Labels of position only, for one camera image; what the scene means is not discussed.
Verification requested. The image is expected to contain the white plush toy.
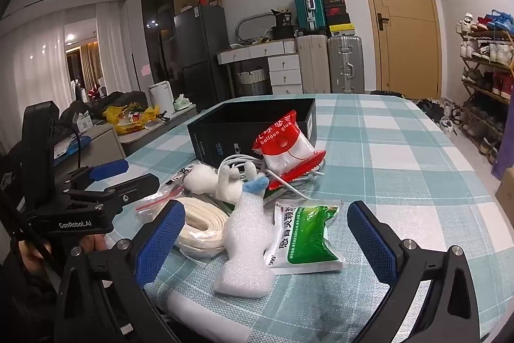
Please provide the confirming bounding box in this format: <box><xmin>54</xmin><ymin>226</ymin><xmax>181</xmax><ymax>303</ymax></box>
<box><xmin>185</xmin><ymin>161</ymin><xmax>270</xmax><ymax>204</ymax></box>

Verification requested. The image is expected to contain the white sheer curtain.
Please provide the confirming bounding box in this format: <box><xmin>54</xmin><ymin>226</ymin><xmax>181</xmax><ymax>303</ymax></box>
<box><xmin>0</xmin><ymin>19</ymin><xmax>67</xmax><ymax>143</ymax></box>
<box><xmin>95</xmin><ymin>0</ymin><xmax>144</xmax><ymax>95</ymax></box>

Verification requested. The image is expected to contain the grey low cabinet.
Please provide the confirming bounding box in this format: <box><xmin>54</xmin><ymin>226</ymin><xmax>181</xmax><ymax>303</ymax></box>
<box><xmin>120</xmin><ymin>104</ymin><xmax>198</xmax><ymax>157</ymax></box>

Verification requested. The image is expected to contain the black clothes pile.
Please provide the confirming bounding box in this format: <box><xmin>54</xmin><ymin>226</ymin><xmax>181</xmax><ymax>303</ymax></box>
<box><xmin>60</xmin><ymin>91</ymin><xmax>149</xmax><ymax>127</ymax></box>

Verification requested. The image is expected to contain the grey drawer cabinet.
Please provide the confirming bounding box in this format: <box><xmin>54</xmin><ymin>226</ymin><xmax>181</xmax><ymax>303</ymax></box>
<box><xmin>52</xmin><ymin>124</ymin><xmax>128</xmax><ymax>176</ymax></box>

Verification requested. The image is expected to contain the silver suitcase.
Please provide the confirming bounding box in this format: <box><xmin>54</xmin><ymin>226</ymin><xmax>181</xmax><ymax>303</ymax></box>
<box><xmin>327</xmin><ymin>35</ymin><xmax>365</xmax><ymax>95</ymax></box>

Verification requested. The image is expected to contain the white desk with drawers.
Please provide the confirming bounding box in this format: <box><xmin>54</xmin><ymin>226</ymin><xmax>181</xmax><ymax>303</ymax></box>
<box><xmin>217</xmin><ymin>39</ymin><xmax>303</xmax><ymax>96</ymax></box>

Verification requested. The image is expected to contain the dark glass cabinet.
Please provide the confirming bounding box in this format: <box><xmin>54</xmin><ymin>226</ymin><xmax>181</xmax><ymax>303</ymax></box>
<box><xmin>140</xmin><ymin>0</ymin><xmax>194</xmax><ymax>105</ymax></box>

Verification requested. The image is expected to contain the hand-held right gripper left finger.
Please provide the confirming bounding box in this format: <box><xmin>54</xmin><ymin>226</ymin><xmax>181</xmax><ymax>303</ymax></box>
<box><xmin>56</xmin><ymin>200</ymin><xmax>187</xmax><ymax>343</ymax></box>

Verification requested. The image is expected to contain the purple cloth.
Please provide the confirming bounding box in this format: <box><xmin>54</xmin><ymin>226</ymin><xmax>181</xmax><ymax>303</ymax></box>
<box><xmin>490</xmin><ymin>114</ymin><xmax>514</xmax><ymax>181</ymax></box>

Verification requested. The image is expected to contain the teal checked tablecloth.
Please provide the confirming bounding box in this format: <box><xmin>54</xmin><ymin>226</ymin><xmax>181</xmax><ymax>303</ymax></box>
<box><xmin>120</xmin><ymin>93</ymin><xmax>514</xmax><ymax>343</ymax></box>

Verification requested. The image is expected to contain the group of shoes on floor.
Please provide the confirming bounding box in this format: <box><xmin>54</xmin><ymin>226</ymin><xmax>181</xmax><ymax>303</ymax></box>
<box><xmin>415</xmin><ymin>98</ymin><xmax>461</xmax><ymax>135</ymax></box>

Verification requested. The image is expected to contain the black paper bag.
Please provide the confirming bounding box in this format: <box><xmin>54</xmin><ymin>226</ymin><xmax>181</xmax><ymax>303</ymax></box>
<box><xmin>272</xmin><ymin>9</ymin><xmax>293</xmax><ymax>28</ymax></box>

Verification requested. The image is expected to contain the yellow wooden door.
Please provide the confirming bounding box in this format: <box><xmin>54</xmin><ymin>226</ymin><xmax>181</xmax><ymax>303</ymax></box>
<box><xmin>352</xmin><ymin>0</ymin><xmax>442</xmax><ymax>99</ymax></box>

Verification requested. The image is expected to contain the white charging cable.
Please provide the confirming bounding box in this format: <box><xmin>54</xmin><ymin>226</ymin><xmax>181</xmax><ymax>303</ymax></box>
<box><xmin>219</xmin><ymin>153</ymin><xmax>324</xmax><ymax>204</ymax></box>

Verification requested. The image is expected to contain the black yellow shoe box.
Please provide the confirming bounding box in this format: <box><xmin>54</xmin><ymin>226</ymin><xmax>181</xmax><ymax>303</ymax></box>
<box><xmin>330</xmin><ymin>23</ymin><xmax>356</xmax><ymax>37</ymax></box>

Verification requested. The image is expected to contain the grey oval mirror frame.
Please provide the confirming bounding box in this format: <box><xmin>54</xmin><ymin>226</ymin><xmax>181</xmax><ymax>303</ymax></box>
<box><xmin>235</xmin><ymin>11</ymin><xmax>278</xmax><ymax>45</ymax></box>

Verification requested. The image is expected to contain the white rope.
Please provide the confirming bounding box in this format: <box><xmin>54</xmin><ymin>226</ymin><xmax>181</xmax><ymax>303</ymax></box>
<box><xmin>136</xmin><ymin>182</ymin><xmax>230</xmax><ymax>259</ymax></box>

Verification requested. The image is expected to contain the beige suitcase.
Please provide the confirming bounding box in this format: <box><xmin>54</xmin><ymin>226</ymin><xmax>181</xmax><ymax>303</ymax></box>
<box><xmin>296</xmin><ymin>33</ymin><xmax>330</xmax><ymax>95</ymax></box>

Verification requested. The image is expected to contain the dark grey fridge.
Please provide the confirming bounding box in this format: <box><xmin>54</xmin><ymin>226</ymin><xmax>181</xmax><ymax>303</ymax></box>
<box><xmin>173</xmin><ymin>4</ymin><xmax>231</xmax><ymax>103</ymax></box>

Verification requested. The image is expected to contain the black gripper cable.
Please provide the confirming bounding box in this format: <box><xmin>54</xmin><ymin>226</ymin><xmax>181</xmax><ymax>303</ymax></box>
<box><xmin>71</xmin><ymin>128</ymin><xmax>91</xmax><ymax>169</ymax></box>

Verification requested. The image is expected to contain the red white glue packet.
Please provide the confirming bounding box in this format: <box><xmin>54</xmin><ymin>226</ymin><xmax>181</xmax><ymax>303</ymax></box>
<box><xmin>252</xmin><ymin>110</ymin><xmax>327</xmax><ymax>192</ymax></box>

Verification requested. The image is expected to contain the person's left hand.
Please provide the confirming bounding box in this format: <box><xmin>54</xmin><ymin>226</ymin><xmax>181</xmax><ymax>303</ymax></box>
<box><xmin>18</xmin><ymin>234</ymin><xmax>107</xmax><ymax>267</ymax></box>

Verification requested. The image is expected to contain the woven laundry basket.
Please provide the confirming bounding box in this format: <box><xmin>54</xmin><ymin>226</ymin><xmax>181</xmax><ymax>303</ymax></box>
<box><xmin>236</xmin><ymin>68</ymin><xmax>268</xmax><ymax>96</ymax></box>

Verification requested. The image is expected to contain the row of shoes on rack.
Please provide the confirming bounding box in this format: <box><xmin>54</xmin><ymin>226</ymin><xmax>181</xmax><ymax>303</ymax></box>
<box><xmin>456</xmin><ymin>9</ymin><xmax>514</xmax><ymax>163</ymax></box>

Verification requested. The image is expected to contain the teal suitcase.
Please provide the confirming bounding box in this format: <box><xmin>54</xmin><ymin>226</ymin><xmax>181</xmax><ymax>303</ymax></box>
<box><xmin>292</xmin><ymin>0</ymin><xmax>327</xmax><ymax>32</ymax></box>

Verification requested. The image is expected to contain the white small appliance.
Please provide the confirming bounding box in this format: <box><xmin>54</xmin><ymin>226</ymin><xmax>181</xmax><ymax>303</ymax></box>
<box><xmin>148</xmin><ymin>84</ymin><xmax>176</xmax><ymax>117</ymax></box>

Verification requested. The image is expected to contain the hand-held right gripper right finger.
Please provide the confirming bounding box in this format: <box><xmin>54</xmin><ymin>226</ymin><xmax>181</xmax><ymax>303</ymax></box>
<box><xmin>347</xmin><ymin>200</ymin><xmax>483</xmax><ymax>343</ymax></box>

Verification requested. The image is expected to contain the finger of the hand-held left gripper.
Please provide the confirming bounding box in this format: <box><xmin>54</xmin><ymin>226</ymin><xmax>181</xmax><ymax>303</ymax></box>
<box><xmin>60</xmin><ymin>159</ymin><xmax>130</xmax><ymax>193</ymax></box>
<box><xmin>74</xmin><ymin>173</ymin><xmax>161</xmax><ymax>213</ymax></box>

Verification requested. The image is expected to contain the wooden shoe rack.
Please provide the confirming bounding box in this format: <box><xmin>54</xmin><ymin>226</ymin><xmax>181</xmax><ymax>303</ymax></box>
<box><xmin>458</xmin><ymin>15</ymin><xmax>514</xmax><ymax>167</ymax></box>

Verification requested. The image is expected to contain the green white medicine packet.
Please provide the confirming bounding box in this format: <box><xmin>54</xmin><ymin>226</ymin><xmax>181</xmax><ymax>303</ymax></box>
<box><xmin>263</xmin><ymin>202</ymin><xmax>347</xmax><ymax>276</ymax></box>

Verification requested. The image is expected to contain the black cardboard box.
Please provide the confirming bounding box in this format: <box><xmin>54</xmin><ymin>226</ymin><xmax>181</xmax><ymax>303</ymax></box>
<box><xmin>187</xmin><ymin>98</ymin><xmax>319</xmax><ymax>167</ymax></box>

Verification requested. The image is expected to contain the blue plastic bag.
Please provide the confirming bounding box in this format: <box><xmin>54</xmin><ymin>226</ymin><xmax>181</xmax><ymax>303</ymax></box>
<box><xmin>53</xmin><ymin>134</ymin><xmax>85</xmax><ymax>166</ymax></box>

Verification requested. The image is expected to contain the yellow plastic bag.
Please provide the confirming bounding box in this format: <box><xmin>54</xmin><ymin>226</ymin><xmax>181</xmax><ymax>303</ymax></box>
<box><xmin>102</xmin><ymin>104</ymin><xmax>161</xmax><ymax>135</ymax></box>

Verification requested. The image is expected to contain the white green carton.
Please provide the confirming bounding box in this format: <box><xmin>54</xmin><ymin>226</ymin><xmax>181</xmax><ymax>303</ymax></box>
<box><xmin>74</xmin><ymin>114</ymin><xmax>93</xmax><ymax>133</ymax></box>

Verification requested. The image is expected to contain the white foam sheet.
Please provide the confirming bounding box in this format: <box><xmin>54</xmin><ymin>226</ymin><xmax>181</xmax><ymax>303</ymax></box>
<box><xmin>212</xmin><ymin>186</ymin><xmax>279</xmax><ymax>299</ymax></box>

